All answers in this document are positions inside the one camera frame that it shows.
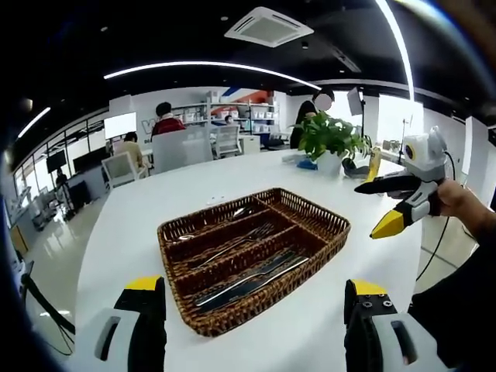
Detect white storage shelf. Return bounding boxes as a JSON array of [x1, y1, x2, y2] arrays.
[[181, 91, 280, 136]]

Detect studio light on stand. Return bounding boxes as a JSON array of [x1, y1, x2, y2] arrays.
[[346, 87, 367, 136]]

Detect black curved object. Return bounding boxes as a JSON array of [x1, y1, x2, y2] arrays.
[[343, 158, 369, 180]]

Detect white desk partition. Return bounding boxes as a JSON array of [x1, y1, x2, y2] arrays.
[[151, 127, 213, 174]]

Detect green potted plant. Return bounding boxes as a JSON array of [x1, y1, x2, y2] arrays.
[[292, 112, 371, 177]]

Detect person's right hand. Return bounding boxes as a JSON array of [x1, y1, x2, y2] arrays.
[[434, 179, 474, 219]]

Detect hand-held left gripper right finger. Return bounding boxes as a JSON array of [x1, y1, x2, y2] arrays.
[[343, 277, 453, 372]]

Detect black tripod leg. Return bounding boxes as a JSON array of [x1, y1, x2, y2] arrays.
[[21, 263, 77, 356]]

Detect steel knife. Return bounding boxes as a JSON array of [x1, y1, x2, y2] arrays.
[[192, 250, 298, 308], [197, 255, 311, 315]]

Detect black cable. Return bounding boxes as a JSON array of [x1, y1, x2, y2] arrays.
[[416, 216, 451, 281]]

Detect black monitor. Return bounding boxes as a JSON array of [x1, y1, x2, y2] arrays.
[[72, 153, 105, 174], [46, 150, 67, 171]]

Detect brown wicker storage slot basket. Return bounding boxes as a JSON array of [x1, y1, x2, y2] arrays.
[[157, 188, 352, 337]]

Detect yellow bottle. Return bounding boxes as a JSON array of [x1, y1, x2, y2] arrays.
[[366, 149, 383, 183]]

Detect ceiling light strip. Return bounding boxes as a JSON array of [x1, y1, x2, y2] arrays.
[[103, 60, 322, 91], [17, 107, 51, 139], [375, 0, 415, 102]]

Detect white cabinet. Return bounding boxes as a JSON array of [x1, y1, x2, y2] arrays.
[[239, 135, 260, 155]]

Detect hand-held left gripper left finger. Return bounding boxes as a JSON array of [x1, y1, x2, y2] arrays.
[[65, 275, 168, 372]]

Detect person's dark clothing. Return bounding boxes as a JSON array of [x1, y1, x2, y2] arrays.
[[408, 247, 496, 372]]

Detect white office chair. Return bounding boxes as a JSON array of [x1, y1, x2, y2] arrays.
[[101, 151, 136, 189], [212, 124, 241, 158]]

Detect white ceiling air conditioner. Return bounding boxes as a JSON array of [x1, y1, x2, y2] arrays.
[[223, 6, 315, 48]]

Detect thin metal stand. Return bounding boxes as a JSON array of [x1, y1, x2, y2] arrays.
[[397, 114, 414, 164]]

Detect white bright screen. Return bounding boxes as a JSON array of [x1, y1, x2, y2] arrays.
[[103, 112, 137, 140]]

